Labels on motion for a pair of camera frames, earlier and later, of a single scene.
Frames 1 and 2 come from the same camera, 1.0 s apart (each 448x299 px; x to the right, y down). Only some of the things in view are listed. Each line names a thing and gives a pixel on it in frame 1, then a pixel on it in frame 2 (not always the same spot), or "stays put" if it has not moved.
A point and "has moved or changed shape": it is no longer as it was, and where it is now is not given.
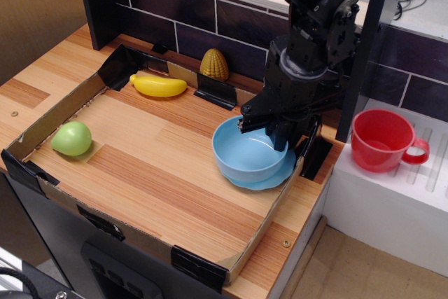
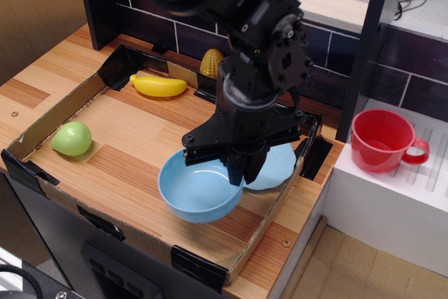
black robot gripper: x=285 y=97 to x=233 y=130
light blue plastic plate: x=285 y=174 stays put
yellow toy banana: x=157 y=86 stays put
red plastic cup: x=381 y=139 stays put
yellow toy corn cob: x=214 y=64 stays put
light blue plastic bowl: x=245 y=156 has moved or changed shape
